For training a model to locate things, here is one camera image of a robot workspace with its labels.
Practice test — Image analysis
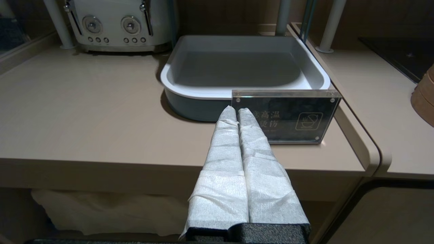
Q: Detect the clear acrylic warning sign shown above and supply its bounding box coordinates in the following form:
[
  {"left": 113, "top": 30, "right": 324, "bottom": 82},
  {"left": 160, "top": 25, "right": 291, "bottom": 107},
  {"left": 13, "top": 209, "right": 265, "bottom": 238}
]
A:
[{"left": 231, "top": 89, "right": 342, "bottom": 145}]

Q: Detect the left gripper wrapped left finger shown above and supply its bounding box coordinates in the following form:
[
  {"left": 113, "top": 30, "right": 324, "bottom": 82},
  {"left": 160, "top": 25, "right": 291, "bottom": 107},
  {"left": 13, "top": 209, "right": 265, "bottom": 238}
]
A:
[{"left": 181, "top": 105, "right": 250, "bottom": 238}]

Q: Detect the white metal support pole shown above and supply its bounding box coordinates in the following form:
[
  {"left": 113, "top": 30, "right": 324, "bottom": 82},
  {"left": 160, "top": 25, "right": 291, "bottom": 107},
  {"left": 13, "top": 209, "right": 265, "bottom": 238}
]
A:
[
  {"left": 315, "top": 0, "right": 348, "bottom": 53},
  {"left": 43, "top": 0, "right": 76, "bottom": 50},
  {"left": 275, "top": 0, "right": 293, "bottom": 36}
]

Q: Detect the white-lined blue-grey rack tray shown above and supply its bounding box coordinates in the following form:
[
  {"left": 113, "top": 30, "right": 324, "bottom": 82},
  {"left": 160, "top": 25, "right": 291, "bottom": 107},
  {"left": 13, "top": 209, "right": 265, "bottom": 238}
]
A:
[{"left": 159, "top": 34, "right": 332, "bottom": 123}]

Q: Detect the white plastic sheet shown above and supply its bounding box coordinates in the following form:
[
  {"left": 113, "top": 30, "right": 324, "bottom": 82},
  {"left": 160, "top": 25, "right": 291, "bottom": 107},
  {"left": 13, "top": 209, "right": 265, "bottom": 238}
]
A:
[{"left": 31, "top": 188, "right": 191, "bottom": 237}]

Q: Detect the large bamboo steamer basket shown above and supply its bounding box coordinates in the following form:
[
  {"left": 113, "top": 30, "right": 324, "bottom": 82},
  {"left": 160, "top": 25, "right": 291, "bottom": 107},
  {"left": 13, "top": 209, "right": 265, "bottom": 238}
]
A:
[
  {"left": 410, "top": 84, "right": 434, "bottom": 128},
  {"left": 422, "top": 65, "right": 434, "bottom": 88}
]

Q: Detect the left gripper wrapped right finger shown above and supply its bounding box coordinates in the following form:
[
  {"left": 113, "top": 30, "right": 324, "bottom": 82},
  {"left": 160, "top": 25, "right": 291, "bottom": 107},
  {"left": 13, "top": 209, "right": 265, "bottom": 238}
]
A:
[{"left": 238, "top": 108, "right": 311, "bottom": 226}]

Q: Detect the white retro toaster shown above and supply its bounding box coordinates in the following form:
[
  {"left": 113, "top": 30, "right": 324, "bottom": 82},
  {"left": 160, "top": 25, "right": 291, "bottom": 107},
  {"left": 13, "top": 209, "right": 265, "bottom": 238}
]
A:
[{"left": 63, "top": 0, "right": 171, "bottom": 54}]

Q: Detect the black induction cooktop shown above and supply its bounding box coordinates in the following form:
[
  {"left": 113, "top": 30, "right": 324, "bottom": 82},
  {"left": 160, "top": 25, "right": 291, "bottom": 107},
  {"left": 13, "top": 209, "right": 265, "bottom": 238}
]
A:
[{"left": 359, "top": 36, "right": 434, "bottom": 84}]

